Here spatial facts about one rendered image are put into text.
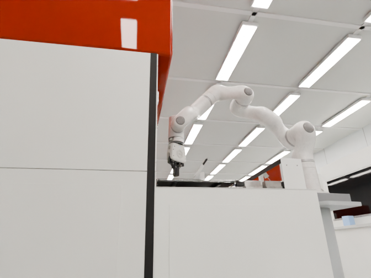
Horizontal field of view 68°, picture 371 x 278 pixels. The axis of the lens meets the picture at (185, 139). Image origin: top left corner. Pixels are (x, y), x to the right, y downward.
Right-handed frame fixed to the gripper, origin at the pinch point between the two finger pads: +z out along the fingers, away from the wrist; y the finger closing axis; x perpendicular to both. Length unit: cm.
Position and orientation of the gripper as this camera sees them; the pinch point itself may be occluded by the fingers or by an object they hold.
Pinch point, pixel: (175, 172)
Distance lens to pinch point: 144.3
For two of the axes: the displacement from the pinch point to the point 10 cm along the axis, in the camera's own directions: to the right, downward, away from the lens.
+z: 0.1, 9.3, -3.7
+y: 7.2, 2.5, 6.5
